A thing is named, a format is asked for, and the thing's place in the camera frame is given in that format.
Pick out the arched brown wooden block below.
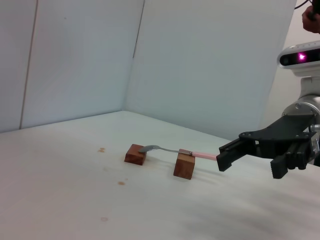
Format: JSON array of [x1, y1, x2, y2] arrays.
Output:
[[173, 148, 196, 181]]

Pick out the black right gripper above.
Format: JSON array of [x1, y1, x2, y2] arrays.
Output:
[[216, 111, 317, 180]]

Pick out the person's hand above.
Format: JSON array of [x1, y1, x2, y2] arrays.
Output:
[[301, 4, 320, 33]]

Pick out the thin black cable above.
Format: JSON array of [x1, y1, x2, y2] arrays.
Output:
[[294, 0, 313, 10]]

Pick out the pink handled metal spoon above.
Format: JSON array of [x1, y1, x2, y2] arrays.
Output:
[[138, 144, 218, 161]]

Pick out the silver robot head camera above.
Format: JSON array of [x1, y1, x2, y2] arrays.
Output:
[[276, 41, 320, 76]]

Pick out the flat brown wooden block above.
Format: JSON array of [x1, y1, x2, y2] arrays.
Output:
[[124, 143, 148, 166]]

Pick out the white robot neck mount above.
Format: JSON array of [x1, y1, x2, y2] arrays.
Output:
[[292, 69, 320, 101]]

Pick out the black handheld device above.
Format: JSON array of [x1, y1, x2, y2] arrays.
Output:
[[306, 0, 320, 21]]

